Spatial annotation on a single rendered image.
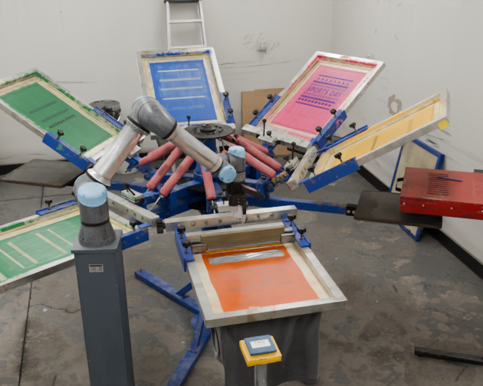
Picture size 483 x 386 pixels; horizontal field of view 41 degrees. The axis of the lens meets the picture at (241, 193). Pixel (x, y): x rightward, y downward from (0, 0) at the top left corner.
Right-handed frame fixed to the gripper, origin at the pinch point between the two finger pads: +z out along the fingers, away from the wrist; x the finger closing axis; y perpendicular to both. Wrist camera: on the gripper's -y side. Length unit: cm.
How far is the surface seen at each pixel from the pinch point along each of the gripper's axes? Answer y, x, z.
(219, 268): 15.0, 14.2, 16.7
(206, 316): 30, 56, 13
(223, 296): 19.0, 38.4, 16.8
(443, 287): -168, -83, 113
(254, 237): -5.4, 1.3, 9.8
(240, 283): 9.4, 30.0, 16.8
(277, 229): -16.4, 1.6, 7.1
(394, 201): -98, -35, 18
